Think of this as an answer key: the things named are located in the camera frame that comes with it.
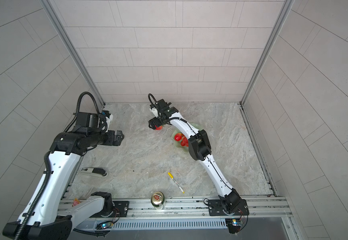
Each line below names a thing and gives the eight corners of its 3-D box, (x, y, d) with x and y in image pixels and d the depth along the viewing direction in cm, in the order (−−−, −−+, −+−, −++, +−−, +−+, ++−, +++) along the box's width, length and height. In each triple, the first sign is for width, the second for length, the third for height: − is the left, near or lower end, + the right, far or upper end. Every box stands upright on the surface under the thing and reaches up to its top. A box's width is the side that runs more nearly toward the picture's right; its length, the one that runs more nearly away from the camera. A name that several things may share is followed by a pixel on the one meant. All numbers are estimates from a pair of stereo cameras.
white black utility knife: (84, 176, 83) (79, 172, 79) (86, 171, 85) (81, 167, 80) (106, 176, 83) (102, 173, 79) (108, 171, 85) (104, 167, 81)
